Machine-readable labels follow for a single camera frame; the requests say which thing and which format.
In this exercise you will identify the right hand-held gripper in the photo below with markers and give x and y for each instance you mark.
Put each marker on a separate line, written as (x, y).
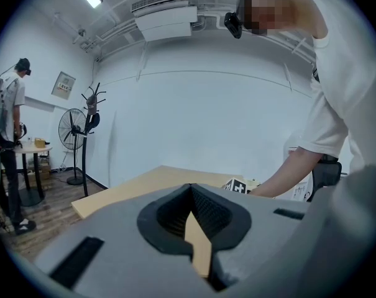
(235, 186)

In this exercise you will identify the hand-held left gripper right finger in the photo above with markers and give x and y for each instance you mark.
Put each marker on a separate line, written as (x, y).
(262, 234)

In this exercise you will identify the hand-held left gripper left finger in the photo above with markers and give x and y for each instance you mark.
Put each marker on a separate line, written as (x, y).
(122, 259)

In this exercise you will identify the person's right forearm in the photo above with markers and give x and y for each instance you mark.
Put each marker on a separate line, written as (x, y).
(287, 175)

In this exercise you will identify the light wooden table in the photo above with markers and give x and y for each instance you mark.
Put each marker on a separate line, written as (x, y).
(163, 182)

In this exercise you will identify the black office chair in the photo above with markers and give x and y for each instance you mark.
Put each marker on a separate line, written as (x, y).
(326, 174)

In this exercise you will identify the cardboard boxes under table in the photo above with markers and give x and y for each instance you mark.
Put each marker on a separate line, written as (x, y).
(41, 171)

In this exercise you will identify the black coat rack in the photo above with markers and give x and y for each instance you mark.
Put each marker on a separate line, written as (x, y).
(93, 141)

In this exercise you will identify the black standing fan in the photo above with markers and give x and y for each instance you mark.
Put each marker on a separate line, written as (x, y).
(72, 129)

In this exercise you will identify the round light table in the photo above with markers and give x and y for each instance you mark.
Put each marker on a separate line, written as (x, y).
(32, 150)

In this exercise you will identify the small cardboard box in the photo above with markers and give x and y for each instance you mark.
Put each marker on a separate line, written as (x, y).
(40, 142)

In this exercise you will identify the dark bag on rack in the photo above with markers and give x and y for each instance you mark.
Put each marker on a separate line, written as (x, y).
(93, 116)

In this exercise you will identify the person's white t-shirt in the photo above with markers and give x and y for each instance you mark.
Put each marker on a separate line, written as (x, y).
(346, 88)

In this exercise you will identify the white ceiling air conditioner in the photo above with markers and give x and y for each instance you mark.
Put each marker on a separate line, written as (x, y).
(166, 20)

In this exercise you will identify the person's head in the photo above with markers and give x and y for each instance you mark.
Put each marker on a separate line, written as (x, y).
(268, 8)

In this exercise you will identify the black head camera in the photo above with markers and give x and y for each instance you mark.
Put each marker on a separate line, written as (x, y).
(233, 25)

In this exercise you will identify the grey wall electrical panel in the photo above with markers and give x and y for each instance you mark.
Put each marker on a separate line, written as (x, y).
(63, 85)

